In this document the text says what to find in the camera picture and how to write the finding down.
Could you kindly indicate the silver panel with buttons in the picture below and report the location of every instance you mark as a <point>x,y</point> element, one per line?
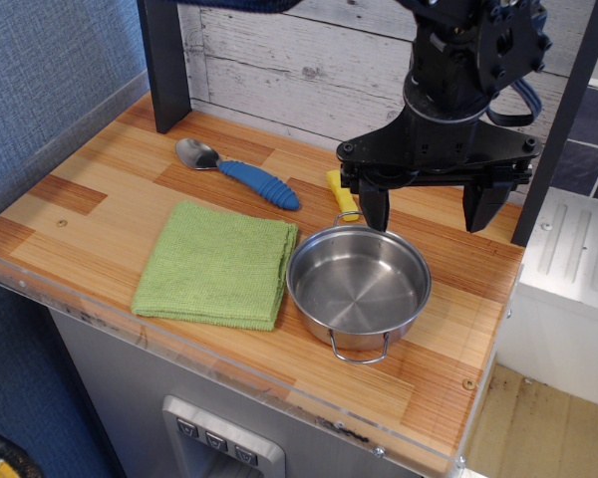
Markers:
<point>207,445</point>

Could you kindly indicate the yellow black object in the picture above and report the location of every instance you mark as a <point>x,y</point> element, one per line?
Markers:
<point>16,462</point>

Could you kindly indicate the white ridged box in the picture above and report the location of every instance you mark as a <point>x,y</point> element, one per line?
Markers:
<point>551,330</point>

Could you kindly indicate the clear acrylic table edge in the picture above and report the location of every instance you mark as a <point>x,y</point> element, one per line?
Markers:
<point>129,365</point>

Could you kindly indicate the dark left frame post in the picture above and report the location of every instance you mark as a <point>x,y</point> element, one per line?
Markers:
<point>164,54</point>

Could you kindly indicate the dark frame post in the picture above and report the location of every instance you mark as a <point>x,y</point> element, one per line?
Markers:
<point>574,91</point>
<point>164,54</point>

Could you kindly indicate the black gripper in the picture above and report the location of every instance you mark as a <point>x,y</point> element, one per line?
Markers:
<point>488,159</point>

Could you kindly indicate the dark right frame post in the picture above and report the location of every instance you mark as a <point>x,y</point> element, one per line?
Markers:
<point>574,91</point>

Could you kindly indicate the small steel pot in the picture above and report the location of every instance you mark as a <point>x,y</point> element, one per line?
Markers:
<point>358,289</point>

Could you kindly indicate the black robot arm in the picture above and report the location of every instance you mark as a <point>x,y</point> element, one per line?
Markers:
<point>465,99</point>

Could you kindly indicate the green cloth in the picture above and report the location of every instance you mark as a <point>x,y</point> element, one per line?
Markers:
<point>216,268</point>

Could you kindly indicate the yellow plastic handle piece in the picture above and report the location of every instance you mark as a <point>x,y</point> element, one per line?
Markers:
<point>349,210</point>

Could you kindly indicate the spoon with blue handle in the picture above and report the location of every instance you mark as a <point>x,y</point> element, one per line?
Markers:
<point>200,156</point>

